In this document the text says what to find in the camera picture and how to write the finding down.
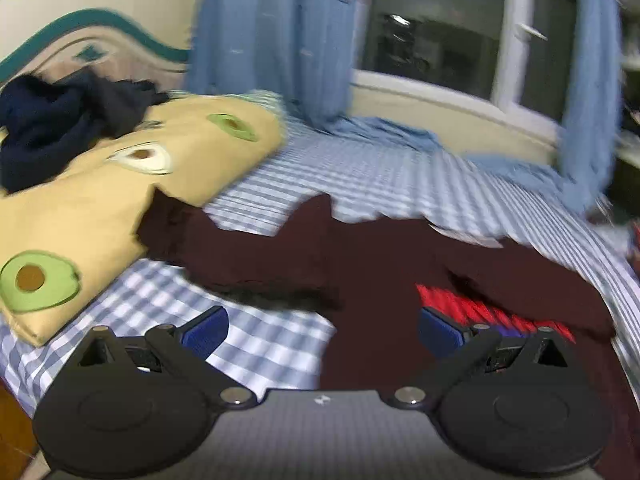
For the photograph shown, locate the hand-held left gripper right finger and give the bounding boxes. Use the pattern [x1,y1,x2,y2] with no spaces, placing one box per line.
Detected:
[391,307,569,409]

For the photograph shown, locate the cream and teal headboard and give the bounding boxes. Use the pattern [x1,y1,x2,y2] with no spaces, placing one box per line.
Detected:
[0,7,193,97]

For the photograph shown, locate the dark navy clothes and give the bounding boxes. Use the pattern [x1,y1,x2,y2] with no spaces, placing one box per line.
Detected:
[0,72,170,195]

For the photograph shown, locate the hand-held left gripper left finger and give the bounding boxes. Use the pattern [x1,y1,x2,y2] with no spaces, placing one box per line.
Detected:
[75,305,257,412]

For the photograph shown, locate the maroon knit sweater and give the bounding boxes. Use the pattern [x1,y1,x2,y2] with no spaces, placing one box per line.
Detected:
[136,187,640,466]

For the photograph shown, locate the yellow avocado print pillow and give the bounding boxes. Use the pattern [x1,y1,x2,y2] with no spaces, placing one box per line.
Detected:
[0,96,287,347]

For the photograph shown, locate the white frame window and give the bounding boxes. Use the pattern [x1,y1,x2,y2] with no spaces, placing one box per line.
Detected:
[352,0,587,128]

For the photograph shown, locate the blue star print curtain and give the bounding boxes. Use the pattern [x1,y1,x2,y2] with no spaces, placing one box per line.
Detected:
[186,0,443,152]
[465,0,627,213]

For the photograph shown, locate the blue checkered bed sheet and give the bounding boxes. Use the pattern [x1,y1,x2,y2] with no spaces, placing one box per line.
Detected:
[0,110,640,406]

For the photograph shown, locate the green checkered pillow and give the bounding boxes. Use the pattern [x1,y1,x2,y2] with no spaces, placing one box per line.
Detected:
[239,89,289,122]

